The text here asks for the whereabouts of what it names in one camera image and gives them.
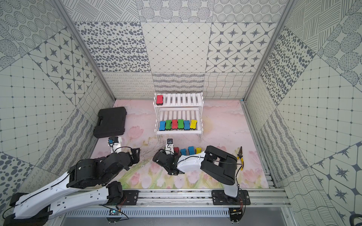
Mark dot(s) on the shelf yellow eraser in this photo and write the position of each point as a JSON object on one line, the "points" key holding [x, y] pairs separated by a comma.
{"points": [[198, 150], [193, 124]]}

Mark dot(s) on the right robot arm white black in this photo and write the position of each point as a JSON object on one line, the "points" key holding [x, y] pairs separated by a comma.
{"points": [[216, 163]]}

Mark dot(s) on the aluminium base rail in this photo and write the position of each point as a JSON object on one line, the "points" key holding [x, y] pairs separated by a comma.
{"points": [[168, 198]]}

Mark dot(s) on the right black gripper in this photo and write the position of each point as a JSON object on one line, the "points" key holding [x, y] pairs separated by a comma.
{"points": [[175, 154]]}

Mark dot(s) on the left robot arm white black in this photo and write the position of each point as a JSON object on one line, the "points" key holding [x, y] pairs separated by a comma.
{"points": [[88, 182]]}

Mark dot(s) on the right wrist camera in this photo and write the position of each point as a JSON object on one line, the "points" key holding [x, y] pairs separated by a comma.
{"points": [[169, 145]]}

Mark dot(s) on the shelf green eraser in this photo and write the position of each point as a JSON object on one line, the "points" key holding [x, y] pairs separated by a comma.
{"points": [[180, 124], [168, 125]]}

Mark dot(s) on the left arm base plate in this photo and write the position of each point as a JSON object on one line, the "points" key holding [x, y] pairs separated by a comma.
{"points": [[130, 198]]}

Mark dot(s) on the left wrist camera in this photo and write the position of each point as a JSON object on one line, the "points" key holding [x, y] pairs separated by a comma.
{"points": [[115, 144]]}

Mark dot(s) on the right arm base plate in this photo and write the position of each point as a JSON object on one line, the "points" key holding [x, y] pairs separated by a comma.
{"points": [[220, 198]]}

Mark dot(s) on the white wooden slatted shelf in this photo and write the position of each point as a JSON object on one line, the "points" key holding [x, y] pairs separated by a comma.
{"points": [[185, 106]]}

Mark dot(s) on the yellow handled pliers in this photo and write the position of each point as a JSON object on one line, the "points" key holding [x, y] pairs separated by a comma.
{"points": [[240, 157]]}

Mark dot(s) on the white perforated cable duct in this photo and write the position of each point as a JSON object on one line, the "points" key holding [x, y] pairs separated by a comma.
{"points": [[150, 212]]}

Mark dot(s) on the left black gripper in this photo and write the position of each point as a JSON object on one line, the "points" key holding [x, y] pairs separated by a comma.
{"points": [[132, 155]]}

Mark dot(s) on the left green circuit board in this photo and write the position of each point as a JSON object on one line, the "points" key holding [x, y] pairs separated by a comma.
{"points": [[114, 212]]}

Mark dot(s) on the right black controller box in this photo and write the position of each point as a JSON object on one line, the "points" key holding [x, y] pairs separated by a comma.
{"points": [[235, 215]]}

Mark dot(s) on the shelf red eraser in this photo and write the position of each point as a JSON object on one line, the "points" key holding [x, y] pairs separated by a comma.
{"points": [[174, 124], [159, 100], [176, 150]]}

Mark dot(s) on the black plastic tool case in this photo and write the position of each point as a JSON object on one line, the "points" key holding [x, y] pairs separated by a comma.
{"points": [[111, 122]]}

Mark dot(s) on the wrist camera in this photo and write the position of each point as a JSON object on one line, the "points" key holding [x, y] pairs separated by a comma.
{"points": [[115, 144], [169, 145]]}

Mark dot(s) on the shelf blue eraser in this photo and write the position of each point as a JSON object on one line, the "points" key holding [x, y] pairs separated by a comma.
{"points": [[162, 126], [186, 125], [184, 152]]}

